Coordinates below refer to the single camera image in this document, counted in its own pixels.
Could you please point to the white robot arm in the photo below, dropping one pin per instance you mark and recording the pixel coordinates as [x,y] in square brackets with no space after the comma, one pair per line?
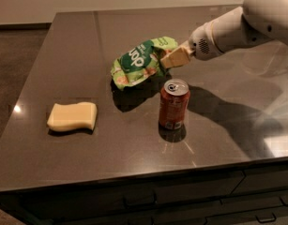
[254,23]

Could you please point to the dark lower drawer front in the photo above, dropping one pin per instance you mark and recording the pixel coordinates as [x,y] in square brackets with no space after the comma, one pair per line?
[235,218]

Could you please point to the black drawer handle left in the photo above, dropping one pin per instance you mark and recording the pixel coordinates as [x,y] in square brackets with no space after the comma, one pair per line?
[136,200]

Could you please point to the yellow sponge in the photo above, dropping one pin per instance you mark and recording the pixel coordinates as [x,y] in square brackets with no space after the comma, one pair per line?
[73,116]

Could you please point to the dark drawer front right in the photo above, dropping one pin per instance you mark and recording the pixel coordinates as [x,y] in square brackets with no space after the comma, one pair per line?
[263,179]

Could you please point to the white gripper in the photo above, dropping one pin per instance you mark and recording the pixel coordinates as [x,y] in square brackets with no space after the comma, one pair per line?
[200,43]

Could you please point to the orange soda can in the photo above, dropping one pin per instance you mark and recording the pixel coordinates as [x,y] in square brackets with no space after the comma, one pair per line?
[174,99]

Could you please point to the black drawer handle right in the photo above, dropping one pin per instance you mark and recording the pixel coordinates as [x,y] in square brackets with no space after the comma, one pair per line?
[266,218]

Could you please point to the dark drawer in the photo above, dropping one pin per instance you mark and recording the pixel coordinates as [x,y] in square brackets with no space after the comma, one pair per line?
[263,179]
[84,202]
[235,218]

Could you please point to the black drawer handle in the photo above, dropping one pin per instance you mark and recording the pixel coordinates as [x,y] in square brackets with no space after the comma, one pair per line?
[266,218]
[136,200]

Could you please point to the dark drawer front left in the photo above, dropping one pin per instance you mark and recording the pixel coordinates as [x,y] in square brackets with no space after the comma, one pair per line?
[84,202]

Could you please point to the green rice chip bag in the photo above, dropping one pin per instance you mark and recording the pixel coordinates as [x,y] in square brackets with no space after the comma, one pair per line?
[142,62]

